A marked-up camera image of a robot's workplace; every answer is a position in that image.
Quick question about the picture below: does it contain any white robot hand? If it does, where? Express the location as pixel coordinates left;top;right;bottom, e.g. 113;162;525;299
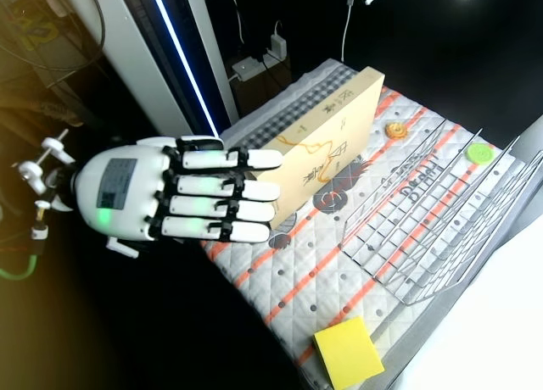
78;135;284;243

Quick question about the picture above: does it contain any white column with blue light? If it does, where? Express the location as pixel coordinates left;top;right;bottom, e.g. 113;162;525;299
57;0;239;137

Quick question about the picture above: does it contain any brown cardboard box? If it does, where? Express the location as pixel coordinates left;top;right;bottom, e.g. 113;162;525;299
232;61;294;118

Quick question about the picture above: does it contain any white power strip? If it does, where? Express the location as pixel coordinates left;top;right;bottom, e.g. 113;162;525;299
231;53;290;82

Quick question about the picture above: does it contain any white plug charger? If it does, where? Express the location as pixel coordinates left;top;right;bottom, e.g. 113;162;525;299
270;33;288;64

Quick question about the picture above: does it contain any yellow foam block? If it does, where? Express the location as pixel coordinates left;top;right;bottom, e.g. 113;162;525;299
312;315;386;390

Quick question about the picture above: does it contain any orange toy cookie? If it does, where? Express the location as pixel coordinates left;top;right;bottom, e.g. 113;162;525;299
384;121;410;141

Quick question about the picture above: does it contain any green round disc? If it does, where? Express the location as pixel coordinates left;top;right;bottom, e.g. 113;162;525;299
466;142;497;166

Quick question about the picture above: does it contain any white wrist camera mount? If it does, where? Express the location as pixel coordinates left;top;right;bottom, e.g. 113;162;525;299
105;236;140;259

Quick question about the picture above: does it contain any green cable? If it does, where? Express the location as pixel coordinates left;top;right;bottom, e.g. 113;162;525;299
0;253;38;281

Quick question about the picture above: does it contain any black looped cable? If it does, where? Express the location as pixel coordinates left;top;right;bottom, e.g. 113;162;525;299
0;0;106;73

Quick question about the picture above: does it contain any white hanging cable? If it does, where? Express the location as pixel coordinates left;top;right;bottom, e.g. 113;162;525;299
340;0;355;64

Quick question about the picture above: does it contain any wire dish rack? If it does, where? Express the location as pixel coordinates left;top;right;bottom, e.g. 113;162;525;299
339;117;543;307

